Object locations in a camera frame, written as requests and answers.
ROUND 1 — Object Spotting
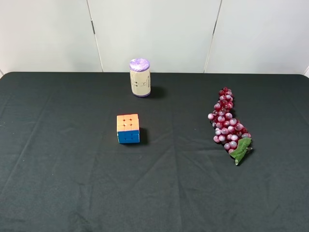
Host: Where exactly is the red plastic grape bunch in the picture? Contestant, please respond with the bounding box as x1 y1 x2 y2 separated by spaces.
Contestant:
208 87 253 166

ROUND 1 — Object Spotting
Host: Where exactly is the multicoloured puzzle cube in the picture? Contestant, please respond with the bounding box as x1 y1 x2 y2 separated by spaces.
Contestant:
117 114 140 144

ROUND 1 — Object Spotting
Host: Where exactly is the purple-capped beige cylinder roll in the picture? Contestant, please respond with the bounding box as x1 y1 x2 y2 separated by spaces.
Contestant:
129 58 151 97

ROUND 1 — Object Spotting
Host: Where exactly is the black tablecloth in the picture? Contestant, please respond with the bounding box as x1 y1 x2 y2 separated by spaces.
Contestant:
0 72 309 232

